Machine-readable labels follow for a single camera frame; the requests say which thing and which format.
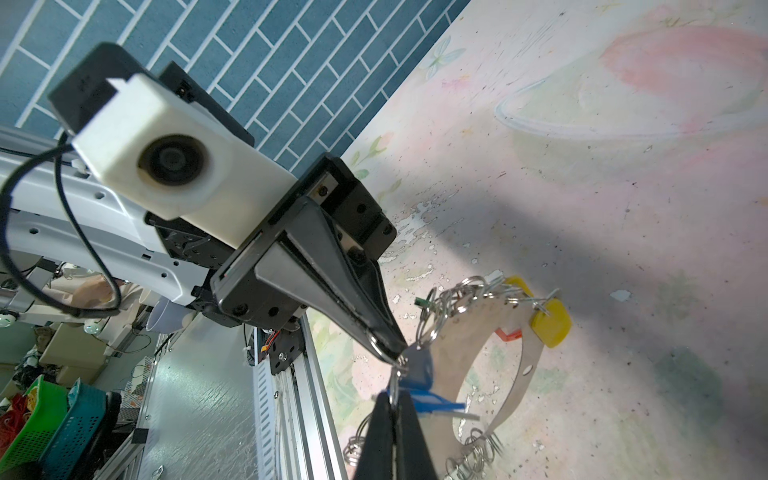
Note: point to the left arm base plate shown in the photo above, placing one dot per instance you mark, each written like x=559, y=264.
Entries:
x=277, y=349

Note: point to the aluminium front rail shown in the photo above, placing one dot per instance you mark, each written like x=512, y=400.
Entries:
x=295, y=433

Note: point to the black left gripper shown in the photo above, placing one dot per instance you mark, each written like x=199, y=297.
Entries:
x=318, y=247

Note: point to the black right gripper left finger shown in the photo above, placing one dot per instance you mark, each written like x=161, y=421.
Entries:
x=376, y=460

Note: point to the white paper cup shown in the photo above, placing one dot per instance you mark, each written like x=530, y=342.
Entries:
x=167, y=317

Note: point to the teal plastic basket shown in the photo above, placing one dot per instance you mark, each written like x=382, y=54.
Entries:
x=86, y=410

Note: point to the blue tagged key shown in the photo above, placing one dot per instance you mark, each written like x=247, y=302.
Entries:
x=415, y=375

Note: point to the large metal keyring band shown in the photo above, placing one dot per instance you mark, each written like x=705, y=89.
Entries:
x=456, y=329

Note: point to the red tagged key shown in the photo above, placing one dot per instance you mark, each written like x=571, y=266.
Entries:
x=508, y=336

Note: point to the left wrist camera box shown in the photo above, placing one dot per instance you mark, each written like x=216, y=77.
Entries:
x=171, y=157

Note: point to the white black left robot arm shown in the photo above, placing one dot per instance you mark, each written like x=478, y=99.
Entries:
x=49, y=209

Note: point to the green plastic basket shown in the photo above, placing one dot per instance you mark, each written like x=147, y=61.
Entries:
x=49, y=408

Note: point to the yellow tagged key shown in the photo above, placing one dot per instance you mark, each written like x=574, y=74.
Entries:
x=550, y=320

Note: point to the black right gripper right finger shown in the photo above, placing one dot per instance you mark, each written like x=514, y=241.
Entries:
x=411, y=454

